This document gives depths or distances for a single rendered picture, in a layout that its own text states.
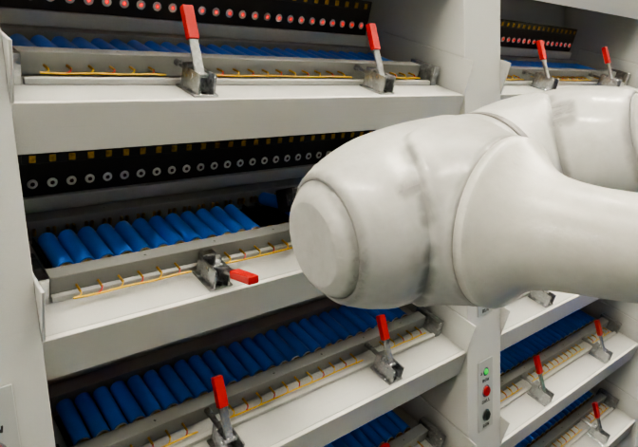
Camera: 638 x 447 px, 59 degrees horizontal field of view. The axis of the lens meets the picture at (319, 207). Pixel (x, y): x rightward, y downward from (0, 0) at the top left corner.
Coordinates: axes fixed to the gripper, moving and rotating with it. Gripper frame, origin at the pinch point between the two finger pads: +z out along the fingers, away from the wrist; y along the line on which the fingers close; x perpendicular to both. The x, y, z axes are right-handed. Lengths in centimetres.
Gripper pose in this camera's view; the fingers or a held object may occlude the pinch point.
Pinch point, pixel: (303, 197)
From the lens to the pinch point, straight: 72.2
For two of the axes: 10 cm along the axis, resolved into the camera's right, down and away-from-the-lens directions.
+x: 1.5, 9.9, 0.1
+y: -7.8, 1.3, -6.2
